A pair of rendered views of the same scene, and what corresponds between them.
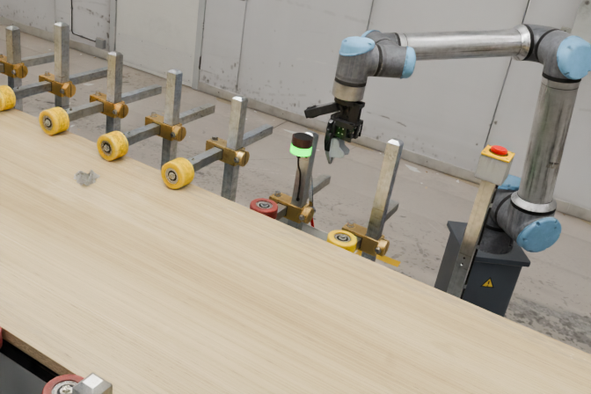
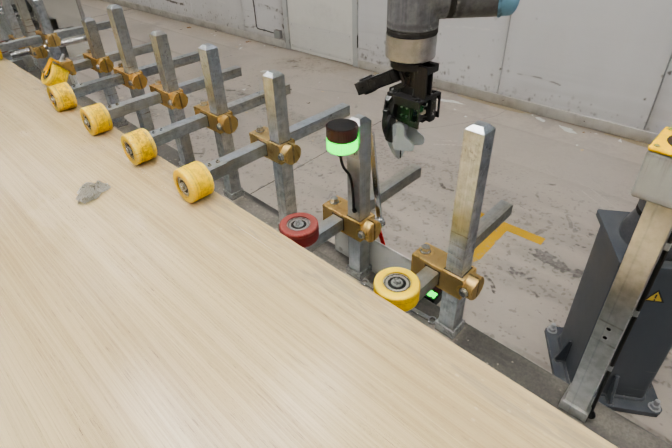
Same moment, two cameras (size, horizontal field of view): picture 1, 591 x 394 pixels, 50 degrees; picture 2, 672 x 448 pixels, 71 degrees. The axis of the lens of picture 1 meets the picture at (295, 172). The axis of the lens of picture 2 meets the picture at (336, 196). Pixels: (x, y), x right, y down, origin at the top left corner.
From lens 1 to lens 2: 96 cm
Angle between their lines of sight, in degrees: 19
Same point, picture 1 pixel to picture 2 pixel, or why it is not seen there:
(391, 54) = not seen: outside the picture
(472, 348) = not seen: outside the picture
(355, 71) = (412, 12)
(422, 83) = (579, 37)
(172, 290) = (77, 400)
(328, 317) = not seen: outside the picture
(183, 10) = not seen: outside the picture
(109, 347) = not seen: outside the picture
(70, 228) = (17, 273)
